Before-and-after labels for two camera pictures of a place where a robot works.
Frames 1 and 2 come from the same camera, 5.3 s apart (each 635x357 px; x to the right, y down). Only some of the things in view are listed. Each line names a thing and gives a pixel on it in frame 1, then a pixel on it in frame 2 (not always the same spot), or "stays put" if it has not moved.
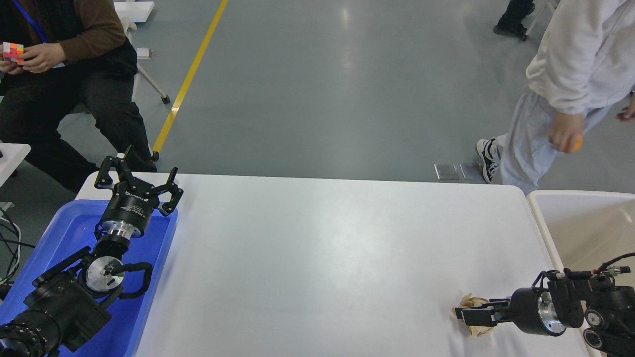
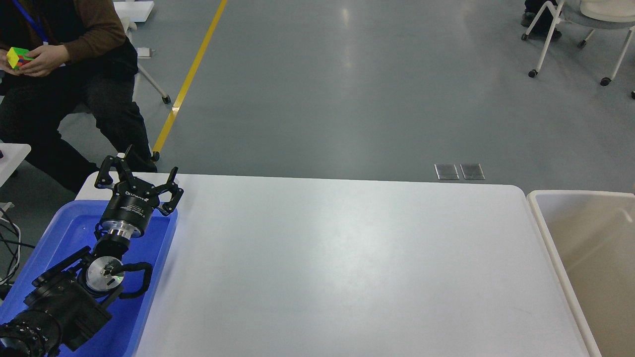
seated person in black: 60,57 stays put
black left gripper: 132,202 stays put
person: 511,24 → 540,29
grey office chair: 144,53 stays put
